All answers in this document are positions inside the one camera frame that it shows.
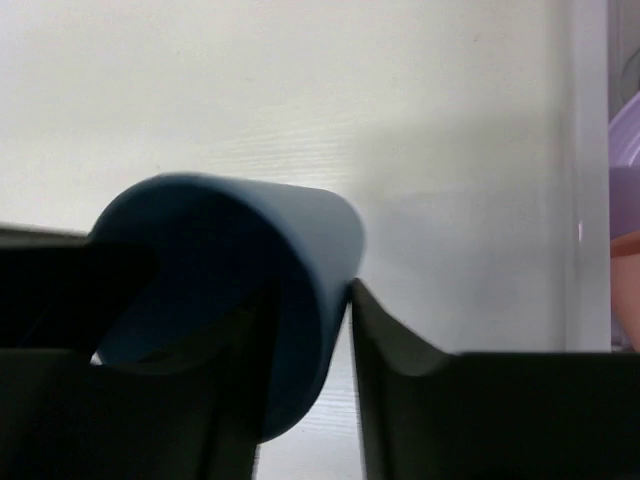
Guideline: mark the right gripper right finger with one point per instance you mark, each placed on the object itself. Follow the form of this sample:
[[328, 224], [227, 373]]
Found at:
[[429, 414]]

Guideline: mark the purple plate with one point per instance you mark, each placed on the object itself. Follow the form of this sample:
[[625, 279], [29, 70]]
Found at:
[[624, 170]]

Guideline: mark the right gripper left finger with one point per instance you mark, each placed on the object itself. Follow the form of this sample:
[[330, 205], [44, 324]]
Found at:
[[191, 410]]

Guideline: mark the red cup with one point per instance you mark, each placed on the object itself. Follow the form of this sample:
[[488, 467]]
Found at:
[[624, 265]]

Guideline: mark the blue cup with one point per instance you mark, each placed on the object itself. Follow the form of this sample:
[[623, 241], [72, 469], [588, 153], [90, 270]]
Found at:
[[216, 240]]

